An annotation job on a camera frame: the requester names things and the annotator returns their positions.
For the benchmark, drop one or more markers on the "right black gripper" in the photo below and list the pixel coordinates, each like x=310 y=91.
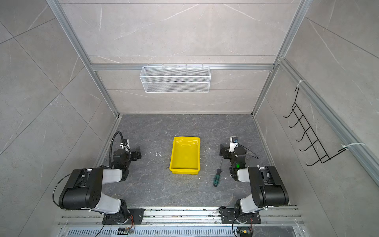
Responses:
x=224 y=150

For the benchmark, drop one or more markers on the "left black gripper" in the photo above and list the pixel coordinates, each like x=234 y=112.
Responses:
x=135 y=154

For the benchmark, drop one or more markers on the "green black screwdriver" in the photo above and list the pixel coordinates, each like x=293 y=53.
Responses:
x=217 y=176

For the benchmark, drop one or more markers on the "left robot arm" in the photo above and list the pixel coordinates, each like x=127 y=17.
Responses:
x=83 y=190

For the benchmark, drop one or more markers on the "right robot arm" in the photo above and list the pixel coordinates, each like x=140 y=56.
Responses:
x=266 y=188

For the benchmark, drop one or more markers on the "yellow plastic bin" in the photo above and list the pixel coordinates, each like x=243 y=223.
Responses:
x=185 y=157

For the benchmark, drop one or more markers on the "white zip tie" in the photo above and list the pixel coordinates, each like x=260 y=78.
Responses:
x=352 y=144

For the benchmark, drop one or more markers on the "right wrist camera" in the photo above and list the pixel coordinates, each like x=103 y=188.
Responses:
x=234 y=141

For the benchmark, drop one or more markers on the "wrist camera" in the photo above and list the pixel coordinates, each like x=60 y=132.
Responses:
x=234 y=141
x=125 y=144

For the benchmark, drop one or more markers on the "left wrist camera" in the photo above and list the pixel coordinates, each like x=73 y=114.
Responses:
x=125 y=144

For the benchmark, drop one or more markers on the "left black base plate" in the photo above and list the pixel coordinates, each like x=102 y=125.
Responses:
x=134 y=215

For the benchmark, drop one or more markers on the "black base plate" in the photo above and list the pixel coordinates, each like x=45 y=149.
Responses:
x=228 y=216
x=134 y=215

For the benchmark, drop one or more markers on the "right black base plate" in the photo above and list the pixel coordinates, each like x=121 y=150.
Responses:
x=228 y=216

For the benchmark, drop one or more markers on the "white wire mesh basket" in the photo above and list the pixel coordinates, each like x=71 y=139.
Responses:
x=176 y=79

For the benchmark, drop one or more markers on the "black wire hook rack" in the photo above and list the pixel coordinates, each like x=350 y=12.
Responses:
x=309 y=134

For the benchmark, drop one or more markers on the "aluminium mounting rail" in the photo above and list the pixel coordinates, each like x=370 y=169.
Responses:
x=184 y=222

